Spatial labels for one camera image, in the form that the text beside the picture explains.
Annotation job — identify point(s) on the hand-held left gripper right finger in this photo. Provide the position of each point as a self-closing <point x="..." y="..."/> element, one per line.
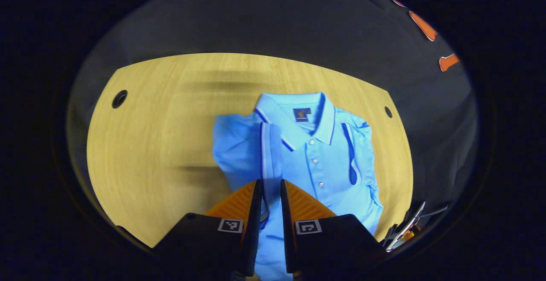
<point x="288" y="230"/>

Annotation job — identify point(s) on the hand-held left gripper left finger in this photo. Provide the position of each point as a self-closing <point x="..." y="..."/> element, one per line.
<point x="254" y="230"/>

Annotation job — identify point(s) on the light blue polo T-shirt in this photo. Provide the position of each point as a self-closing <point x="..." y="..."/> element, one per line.
<point x="324" y="161"/>

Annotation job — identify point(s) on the black backdrop cloth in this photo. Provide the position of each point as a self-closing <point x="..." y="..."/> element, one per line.
<point x="256" y="16"/>

